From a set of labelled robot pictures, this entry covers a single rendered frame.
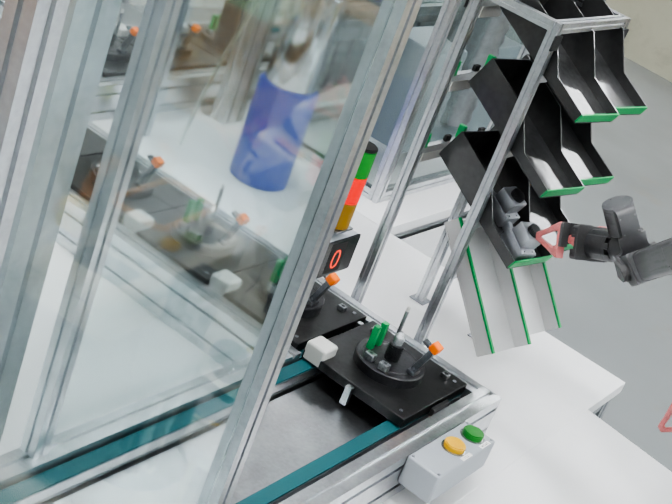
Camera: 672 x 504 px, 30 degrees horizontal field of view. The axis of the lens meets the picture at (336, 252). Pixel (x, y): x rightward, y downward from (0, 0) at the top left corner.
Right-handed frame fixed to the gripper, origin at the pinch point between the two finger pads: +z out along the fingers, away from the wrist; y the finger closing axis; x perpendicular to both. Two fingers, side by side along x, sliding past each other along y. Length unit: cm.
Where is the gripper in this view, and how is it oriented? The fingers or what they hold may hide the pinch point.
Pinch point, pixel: (555, 237)
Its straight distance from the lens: 245.6
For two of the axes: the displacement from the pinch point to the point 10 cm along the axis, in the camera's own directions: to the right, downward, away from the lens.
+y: -7.6, -0.6, -6.5
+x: -1.3, 9.9, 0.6
